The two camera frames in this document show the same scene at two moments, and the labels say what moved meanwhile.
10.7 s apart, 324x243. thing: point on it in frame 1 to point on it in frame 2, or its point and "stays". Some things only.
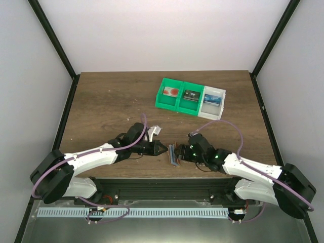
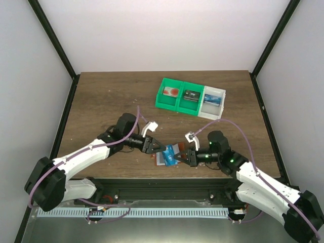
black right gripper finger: x=180 y=148 to x=185 y=154
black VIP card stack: x=192 y=95 stays
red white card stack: x=171 y=91 stays
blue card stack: x=212 y=99 stays
